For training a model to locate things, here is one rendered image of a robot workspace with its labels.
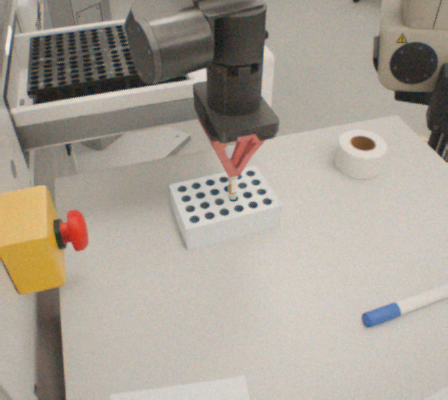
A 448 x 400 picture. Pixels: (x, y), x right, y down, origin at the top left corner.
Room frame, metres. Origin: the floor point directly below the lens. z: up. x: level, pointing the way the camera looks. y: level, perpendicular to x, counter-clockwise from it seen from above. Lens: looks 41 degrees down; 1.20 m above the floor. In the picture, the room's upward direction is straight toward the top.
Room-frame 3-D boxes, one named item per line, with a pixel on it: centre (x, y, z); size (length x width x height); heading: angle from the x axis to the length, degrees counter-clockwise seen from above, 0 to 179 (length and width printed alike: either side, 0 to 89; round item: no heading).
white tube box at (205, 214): (0.43, 0.00, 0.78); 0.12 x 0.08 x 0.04; 109
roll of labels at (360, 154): (0.53, -0.20, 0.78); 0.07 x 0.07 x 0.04
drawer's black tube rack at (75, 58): (0.63, 0.18, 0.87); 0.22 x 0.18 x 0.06; 107
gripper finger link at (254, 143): (0.42, -0.01, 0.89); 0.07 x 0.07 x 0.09; 18
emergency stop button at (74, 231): (0.29, 0.15, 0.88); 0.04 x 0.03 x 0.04; 17
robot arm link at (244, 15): (0.41, -0.01, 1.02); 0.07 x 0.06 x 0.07; 122
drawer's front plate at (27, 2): (0.89, 0.38, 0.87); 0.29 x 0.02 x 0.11; 17
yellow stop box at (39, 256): (0.28, 0.18, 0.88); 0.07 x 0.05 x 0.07; 17
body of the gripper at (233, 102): (0.42, -0.01, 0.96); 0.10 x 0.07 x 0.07; 18
